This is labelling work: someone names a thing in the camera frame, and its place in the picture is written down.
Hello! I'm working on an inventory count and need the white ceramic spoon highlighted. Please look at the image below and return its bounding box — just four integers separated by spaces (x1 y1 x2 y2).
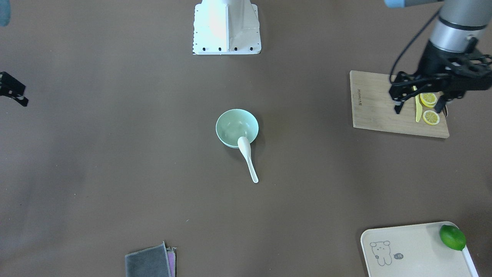
238 136 259 184

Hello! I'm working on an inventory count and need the yellow plastic knife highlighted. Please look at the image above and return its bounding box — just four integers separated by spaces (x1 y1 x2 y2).
414 93 423 123

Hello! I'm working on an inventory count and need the green lime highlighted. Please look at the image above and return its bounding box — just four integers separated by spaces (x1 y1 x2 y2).
439 225 466 251

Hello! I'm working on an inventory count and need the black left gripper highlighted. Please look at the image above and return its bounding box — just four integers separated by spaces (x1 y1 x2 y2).
389 42 491 114

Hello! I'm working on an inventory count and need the lower stacked lemon slice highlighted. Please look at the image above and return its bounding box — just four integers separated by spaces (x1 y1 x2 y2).
421 101 437 108

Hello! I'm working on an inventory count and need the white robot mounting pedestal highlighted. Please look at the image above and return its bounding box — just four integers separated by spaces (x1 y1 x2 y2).
192 0 262 55

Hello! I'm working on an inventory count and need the top stacked lemon slice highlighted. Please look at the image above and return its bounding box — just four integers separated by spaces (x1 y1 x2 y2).
419 93 438 102

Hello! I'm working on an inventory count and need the single lemon slice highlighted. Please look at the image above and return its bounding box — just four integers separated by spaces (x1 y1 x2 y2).
422 110 440 126

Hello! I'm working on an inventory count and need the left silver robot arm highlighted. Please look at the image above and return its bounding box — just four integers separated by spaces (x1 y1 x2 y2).
389 0 492 114

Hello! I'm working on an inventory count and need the light green bowl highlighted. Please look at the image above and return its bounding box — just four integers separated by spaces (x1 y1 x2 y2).
215 108 259 149

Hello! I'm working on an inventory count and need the stacked lemon slice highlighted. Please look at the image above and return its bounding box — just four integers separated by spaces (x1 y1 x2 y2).
419 93 438 102
421 101 437 108

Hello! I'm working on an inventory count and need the grey folded cloth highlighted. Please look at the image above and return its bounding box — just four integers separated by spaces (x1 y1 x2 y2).
125 241 177 277

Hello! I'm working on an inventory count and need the bamboo cutting board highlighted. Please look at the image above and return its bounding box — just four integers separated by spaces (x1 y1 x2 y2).
349 70 450 139

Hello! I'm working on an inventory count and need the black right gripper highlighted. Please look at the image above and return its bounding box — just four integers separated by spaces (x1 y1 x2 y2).
0 72 29 107

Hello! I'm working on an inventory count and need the cream rectangular tray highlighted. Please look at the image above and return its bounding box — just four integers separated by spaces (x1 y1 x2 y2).
360 221 478 277

